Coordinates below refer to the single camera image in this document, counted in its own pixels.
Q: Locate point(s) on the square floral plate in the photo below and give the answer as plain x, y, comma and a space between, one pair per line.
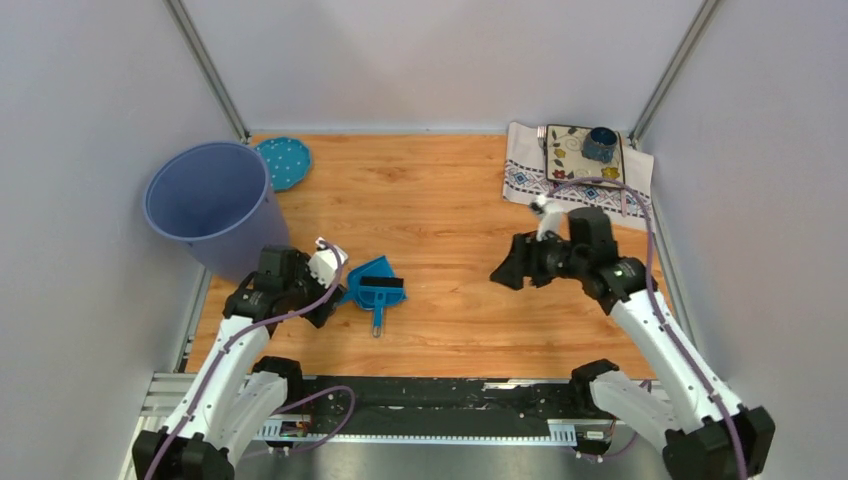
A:
563, 159

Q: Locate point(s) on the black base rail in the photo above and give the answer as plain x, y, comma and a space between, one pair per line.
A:
437, 407

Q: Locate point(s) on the dark blue mug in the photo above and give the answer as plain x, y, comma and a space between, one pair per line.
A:
600, 144

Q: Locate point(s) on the blue plastic dustpan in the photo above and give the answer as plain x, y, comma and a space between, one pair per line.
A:
380, 267

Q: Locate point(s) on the lavender plastic waste bin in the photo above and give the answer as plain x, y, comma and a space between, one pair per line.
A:
216, 200

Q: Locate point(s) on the blue hand brush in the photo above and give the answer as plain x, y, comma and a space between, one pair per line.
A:
376, 294

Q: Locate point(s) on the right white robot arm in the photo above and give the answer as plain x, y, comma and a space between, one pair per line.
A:
702, 430

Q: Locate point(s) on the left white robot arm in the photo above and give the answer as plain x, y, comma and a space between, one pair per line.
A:
233, 394

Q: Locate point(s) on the teal polka dot plate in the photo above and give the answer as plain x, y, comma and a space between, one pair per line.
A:
288, 159

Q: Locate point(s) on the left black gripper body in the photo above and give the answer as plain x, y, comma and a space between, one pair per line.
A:
319, 314

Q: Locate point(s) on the white patterned cloth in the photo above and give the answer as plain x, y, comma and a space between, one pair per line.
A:
525, 179

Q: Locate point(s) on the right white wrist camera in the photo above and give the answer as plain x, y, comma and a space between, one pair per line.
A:
549, 214

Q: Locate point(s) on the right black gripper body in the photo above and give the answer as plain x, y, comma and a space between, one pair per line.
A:
549, 261

